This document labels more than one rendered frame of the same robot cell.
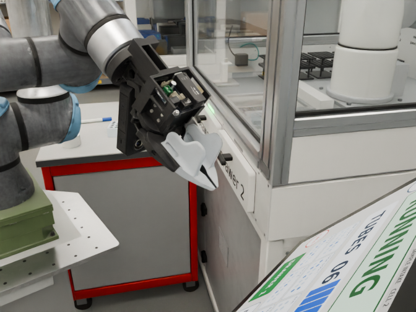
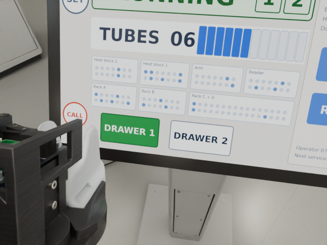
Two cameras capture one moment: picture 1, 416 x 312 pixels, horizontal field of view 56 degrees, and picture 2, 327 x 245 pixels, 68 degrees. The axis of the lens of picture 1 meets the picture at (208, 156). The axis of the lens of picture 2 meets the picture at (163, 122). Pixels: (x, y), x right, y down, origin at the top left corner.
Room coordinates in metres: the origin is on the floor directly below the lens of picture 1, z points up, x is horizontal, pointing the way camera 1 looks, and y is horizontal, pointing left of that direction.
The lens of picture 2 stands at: (0.45, 0.13, 1.31)
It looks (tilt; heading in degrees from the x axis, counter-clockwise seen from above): 52 degrees down; 241
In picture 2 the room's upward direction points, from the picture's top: 2 degrees counter-clockwise
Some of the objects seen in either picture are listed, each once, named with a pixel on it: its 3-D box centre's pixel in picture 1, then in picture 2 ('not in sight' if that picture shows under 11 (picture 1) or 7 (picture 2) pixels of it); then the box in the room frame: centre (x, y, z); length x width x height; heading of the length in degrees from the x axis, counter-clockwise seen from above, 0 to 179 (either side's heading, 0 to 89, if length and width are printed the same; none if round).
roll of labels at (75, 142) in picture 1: (70, 139); not in sight; (1.35, 0.51, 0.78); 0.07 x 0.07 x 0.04
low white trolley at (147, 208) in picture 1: (126, 198); not in sight; (1.59, 0.38, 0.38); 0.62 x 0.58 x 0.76; 13
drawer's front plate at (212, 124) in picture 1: (208, 125); not in sight; (1.25, 0.00, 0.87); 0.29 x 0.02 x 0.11; 13
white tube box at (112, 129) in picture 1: (125, 129); not in sight; (1.47, 0.33, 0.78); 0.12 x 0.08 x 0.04; 91
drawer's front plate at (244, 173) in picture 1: (234, 167); not in sight; (0.95, -0.07, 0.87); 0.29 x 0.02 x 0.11; 13
